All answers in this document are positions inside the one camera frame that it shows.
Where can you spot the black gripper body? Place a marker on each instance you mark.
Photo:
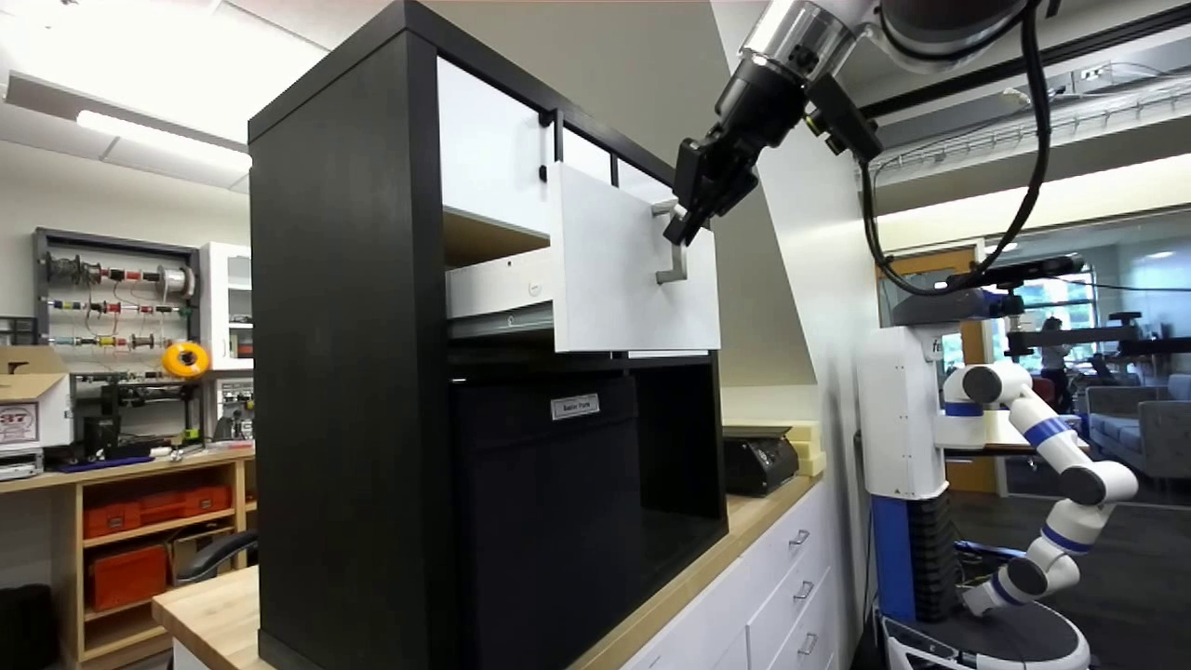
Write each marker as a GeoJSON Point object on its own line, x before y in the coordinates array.
{"type": "Point", "coordinates": [759, 114]}

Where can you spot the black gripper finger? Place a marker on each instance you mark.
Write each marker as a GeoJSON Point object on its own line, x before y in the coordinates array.
{"type": "Point", "coordinates": [696, 173]}
{"type": "Point", "coordinates": [712, 199]}

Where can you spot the silver and white robot arm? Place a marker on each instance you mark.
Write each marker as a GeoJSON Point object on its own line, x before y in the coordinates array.
{"type": "Point", "coordinates": [804, 32]}

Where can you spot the blue and white robot arm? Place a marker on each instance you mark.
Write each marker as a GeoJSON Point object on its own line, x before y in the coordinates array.
{"type": "Point", "coordinates": [1054, 461]}

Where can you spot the blue and white robot torso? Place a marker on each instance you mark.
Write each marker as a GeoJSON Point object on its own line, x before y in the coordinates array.
{"type": "Point", "coordinates": [902, 497]}

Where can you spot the black fabric bin with label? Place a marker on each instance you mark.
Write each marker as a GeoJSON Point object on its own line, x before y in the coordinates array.
{"type": "Point", "coordinates": [546, 522]}

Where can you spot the white counter cabinet with drawers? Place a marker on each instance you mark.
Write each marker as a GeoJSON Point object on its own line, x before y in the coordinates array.
{"type": "Point", "coordinates": [767, 599]}

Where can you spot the black wooden shelf unit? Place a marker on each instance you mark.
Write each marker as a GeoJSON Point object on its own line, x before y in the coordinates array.
{"type": "Point", "coordinates": [349, 374]}

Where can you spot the yellow tape roll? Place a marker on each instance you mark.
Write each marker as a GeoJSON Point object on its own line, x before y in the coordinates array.
{"type": "Point", "coordinates": [189, 363]}

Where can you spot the grey tool rack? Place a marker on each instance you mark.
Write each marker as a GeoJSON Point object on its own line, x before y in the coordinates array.
{"type": "Point", "coordinates": [118, 292]}

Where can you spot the black bench tools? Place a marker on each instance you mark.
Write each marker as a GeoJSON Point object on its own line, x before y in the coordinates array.
{"type": "Point", "coordinates": [136, 416]}

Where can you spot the long red storage bin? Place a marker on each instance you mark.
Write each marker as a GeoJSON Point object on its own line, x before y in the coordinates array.
{"type": "Point", "coordinates": [153, 509]}

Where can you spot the small red storage bin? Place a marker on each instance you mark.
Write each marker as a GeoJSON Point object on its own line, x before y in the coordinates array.
{"type": "Point", "coordinates": [128, 578]}

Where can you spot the white machine with cardboard box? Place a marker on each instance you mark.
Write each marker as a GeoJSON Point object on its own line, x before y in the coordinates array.
{"type": "Point", "coordinates": [32, 416]}

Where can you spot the wooden workbench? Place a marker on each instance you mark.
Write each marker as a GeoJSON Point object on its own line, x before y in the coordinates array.
{"type": "Point", "coordinates": [76, 562]}

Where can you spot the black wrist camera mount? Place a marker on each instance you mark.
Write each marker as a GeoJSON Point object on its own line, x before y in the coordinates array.
{"type": "Point", "coordinates": [841, 121]}

